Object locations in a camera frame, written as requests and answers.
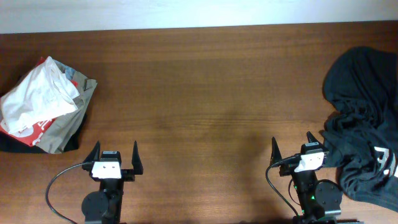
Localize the grey-olive folded garment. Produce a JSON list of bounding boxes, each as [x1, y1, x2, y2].
[[36, 72, 98, 154]]

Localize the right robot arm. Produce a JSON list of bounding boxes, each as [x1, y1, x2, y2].
[[265, 131, 359, 224]]

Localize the left black cable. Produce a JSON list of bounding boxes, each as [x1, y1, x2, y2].
[[45, 161, 93, 224]]

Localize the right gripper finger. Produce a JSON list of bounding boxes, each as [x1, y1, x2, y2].
[[270, 137, 282, 166], [306, 131, 326, 152]]

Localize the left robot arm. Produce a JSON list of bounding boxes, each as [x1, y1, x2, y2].
[[81, 142, 144, 224]]

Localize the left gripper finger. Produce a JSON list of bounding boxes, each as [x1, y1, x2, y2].
[[131, 141, 144, 175], [83, 141, 100, 163]]

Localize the right black cable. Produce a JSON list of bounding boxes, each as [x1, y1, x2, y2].
[[265, 154, 302, 216]]

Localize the light blue garment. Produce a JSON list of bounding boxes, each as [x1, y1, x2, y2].
[[54, 60, 76, 80]]

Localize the dark green t-shirt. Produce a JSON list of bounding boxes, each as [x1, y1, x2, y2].
[[322, 47, 397, 212]]

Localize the black folded garment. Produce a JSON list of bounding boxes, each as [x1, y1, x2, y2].
[[1, 114, 87, 154]]

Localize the black cable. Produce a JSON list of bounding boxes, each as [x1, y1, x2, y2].
[[45, 161, 93, 224], [265, 154, 302, 216]]

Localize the white folded garment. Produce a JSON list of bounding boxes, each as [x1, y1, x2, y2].
[[0, 56, 80, 135]]

